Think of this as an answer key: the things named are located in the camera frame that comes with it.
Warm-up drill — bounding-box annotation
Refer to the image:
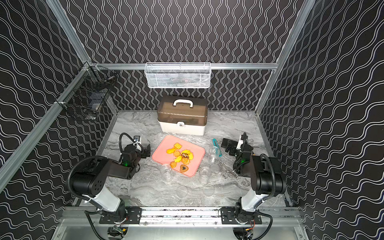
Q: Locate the clear cookie jar handled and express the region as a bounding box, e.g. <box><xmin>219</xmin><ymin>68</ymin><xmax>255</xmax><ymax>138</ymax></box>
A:
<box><xmin>209</xmin><ymin>146</ymin><xmax>219</xmax><ymax>164</ymax></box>

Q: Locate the small orange fish cookie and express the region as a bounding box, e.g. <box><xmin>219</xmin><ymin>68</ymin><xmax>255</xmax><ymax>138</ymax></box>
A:
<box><xmin>167</xmin><ymin>148</ymin><xmax>176</xmax><ymax>154</ymax></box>

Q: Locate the clear cookie jar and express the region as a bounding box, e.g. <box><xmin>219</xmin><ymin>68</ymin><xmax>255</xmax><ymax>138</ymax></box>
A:
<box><xmin>199</xmin><ymin>167</ymin><xmax>212</xmax><ymax>185</ymax></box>
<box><xmin>160</xmin><ymin>164</ymin><xmax>173</xmax><ymax>182</ymax></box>

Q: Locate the orange swirl cookie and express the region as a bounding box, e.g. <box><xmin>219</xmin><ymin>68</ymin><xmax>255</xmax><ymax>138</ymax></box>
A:
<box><xmin>181</xmin><ymin>158</ymin><xmax>190</xmax><ymax>165</ymax></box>
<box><xmin>170</xmin><ymin>162</ymin><xmax>177</xmax><ymax>169</ymax></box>

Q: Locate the orange waffle cookie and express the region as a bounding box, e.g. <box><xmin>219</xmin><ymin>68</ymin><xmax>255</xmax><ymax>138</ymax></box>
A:
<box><xmin>174</xmin><ymin>143</ymin><xmax>182</xmax><ymax>150</ymax></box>

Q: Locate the large orange fish cookie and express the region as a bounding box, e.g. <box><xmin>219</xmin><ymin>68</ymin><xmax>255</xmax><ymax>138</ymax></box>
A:
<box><xmin>181</xmin><ymin>150</ymin><xmax>194</xmax><ymax>160</ymax></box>

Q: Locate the brown heart cookie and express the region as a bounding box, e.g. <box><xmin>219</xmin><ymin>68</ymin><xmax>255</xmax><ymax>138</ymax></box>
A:
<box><xmin>180</xmin><ymin>165</ymin><xmax>189</xmax><ymax>173</ymax></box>

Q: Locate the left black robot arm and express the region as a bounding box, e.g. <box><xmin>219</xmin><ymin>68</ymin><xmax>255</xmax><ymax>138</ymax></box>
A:
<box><xmin>66</xmin><ymin>133</ymin><xmax>151</xmax><ymax>224</ymax></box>

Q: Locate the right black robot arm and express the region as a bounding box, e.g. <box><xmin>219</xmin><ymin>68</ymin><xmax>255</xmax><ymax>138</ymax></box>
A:
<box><xmin>219</xmin><ymin>136</ymin><xmax>286</xmax><ymax>225</ymax></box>

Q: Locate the brown white storage box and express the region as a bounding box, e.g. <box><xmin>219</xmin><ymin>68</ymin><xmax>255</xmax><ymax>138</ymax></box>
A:
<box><xmin>157</xmin><ymin>96</ymin><xmax>208</xmax><ymax>136</ymax></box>

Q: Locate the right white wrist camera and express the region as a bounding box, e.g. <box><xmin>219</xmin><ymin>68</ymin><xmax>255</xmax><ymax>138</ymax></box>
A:
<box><xmin>237</xmin><ymin>132</ymin><xmax>248</xmax><ymax>150</ymax></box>

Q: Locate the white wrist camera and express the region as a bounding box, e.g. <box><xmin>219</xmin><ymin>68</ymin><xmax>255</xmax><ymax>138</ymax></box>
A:
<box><xmin>133</xmin><ymin>136</ymin><xmax>141</xmax><ymax>143</ymax></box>
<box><xmin>237</xmin><ymin>132</ymin><xmax>248</xmax><ymax>150</ymax></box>

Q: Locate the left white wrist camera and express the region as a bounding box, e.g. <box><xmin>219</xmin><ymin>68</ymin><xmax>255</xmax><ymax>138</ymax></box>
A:
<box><xmin>133</xmin><ymin>136</ymin><xmax>141</xmax><ymax>143</ymax></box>

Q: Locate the black wire wall basket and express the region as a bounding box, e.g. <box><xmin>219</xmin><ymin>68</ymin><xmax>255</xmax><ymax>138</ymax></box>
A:
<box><xmin>58</xmin><ymin>64</ymin><xmax>118</xmax><ymax>121</ymax></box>

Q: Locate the white wire wall basket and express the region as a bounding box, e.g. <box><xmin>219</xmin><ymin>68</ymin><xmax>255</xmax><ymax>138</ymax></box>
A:
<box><xmin>144</xmin><ymin>62</ymin><xmax>212</xmax><ymax>89</ymax></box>

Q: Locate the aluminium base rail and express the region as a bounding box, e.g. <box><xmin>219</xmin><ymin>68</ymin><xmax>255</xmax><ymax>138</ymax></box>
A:
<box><xmin>59</xmin><ymin>207</ymin><xmax>302</xmax><ymax>228</ymax></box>

